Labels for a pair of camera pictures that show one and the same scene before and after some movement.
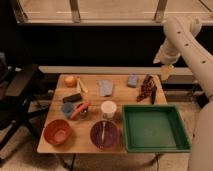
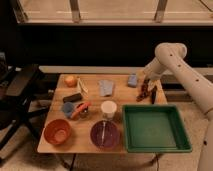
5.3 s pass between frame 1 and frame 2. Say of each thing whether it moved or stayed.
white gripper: moved
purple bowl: stayed
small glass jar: stayed
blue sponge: stayed
